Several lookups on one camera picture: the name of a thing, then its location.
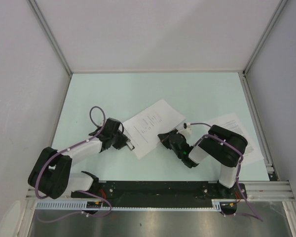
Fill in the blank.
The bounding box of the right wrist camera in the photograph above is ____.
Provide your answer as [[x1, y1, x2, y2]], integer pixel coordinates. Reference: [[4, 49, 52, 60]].
[[178, 122, 192, 138]]

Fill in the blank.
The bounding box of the left aluminium corner post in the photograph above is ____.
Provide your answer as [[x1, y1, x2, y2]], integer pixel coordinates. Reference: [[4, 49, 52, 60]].
[[27, 0, 73, 76]]

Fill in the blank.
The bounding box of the aluminium corner post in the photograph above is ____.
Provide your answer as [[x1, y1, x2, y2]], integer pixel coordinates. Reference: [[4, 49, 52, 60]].
[[242, 0, 289, 75], [27, 0, 73, 76]]

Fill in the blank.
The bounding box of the sparse text paper sheet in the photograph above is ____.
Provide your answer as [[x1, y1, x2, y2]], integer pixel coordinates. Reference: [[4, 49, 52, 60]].
[[123, 99, 185, 159]]

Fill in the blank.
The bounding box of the right aluminium corner post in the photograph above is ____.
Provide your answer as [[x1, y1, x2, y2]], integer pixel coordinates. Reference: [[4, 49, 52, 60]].
[[242, 0, 289, 75]]

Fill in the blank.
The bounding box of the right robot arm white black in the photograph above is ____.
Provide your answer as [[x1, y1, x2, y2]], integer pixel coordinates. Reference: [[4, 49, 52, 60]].
[[157, 122, 248, 198]]

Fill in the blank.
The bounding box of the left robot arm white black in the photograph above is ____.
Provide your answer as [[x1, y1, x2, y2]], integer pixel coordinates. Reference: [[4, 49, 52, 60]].
[[28, 118, 134, 199]]

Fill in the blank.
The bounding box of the far right text paper sheet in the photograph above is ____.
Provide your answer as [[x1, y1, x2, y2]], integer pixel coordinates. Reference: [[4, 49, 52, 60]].
[[202, 112, 264, 166]]

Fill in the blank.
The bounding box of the grey slotted cable duct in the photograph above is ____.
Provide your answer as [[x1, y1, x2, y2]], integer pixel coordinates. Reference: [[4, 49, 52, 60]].
[[36, 200, 221, 212]]

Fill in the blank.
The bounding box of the aluminium front frame rail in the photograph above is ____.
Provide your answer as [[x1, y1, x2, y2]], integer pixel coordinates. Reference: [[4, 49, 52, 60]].
[[26, 180, 293, 201]]

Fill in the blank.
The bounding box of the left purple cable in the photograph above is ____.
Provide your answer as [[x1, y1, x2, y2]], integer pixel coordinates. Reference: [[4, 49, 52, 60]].
[[36, 106, 113, 223]]

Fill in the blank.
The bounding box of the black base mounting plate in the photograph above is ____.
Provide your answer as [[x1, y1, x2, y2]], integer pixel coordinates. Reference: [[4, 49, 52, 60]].
[[71, 180, 248, 215]]

